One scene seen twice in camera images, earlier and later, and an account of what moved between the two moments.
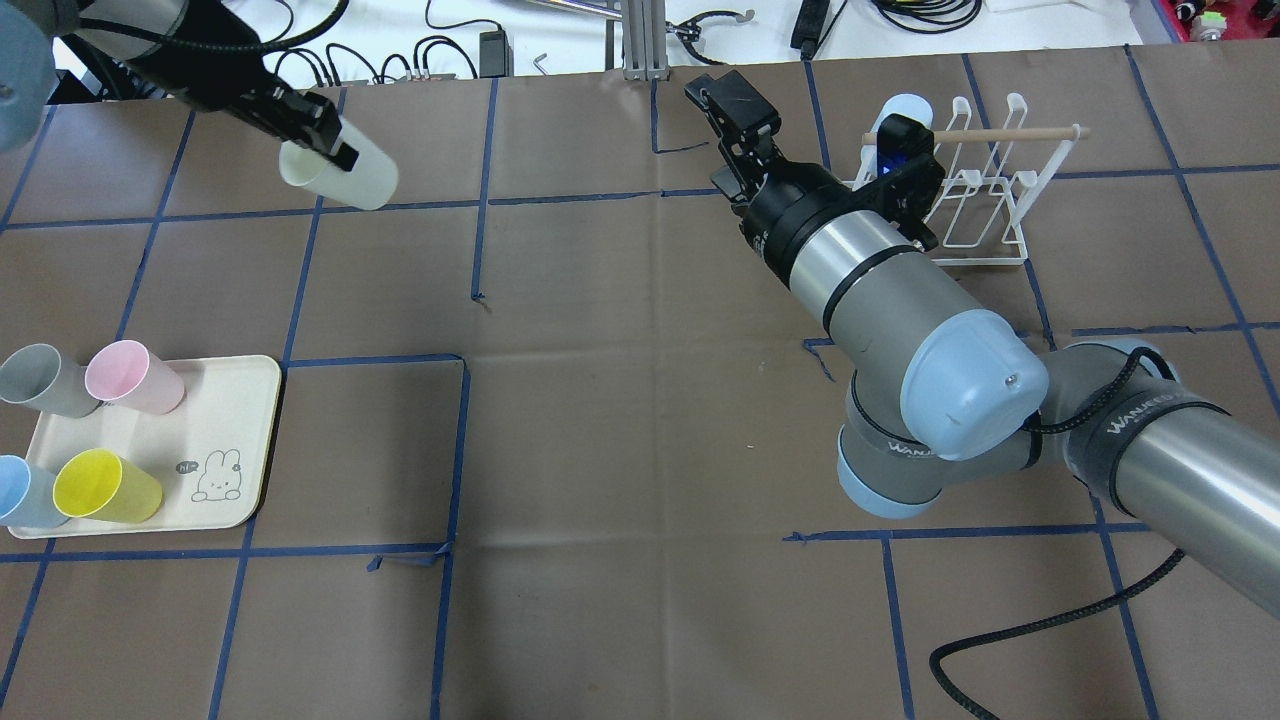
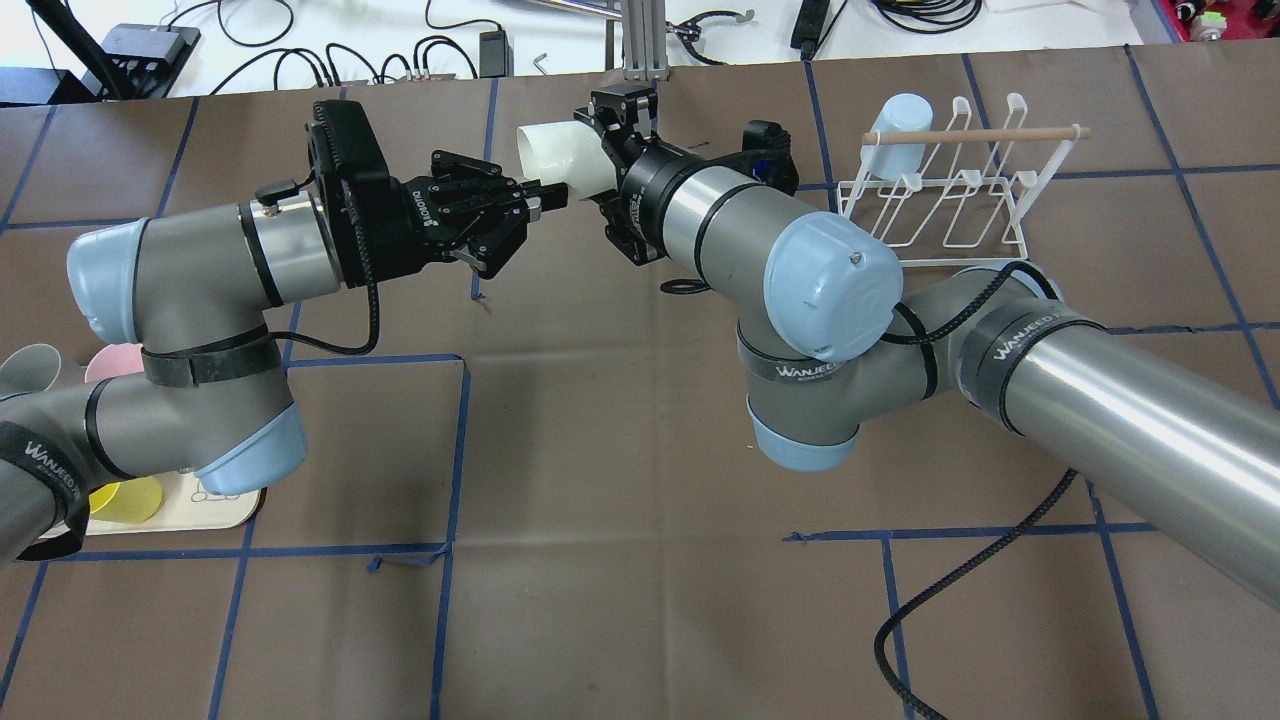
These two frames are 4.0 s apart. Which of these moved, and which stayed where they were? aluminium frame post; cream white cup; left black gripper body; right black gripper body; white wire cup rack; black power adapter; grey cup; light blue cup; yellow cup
Moved: right black gripper body; cream white cup; left black gripper body
Stayed: aluminium frame post; grey cup; white wire cup rack; black power adapter; light blue cup; yellow cup
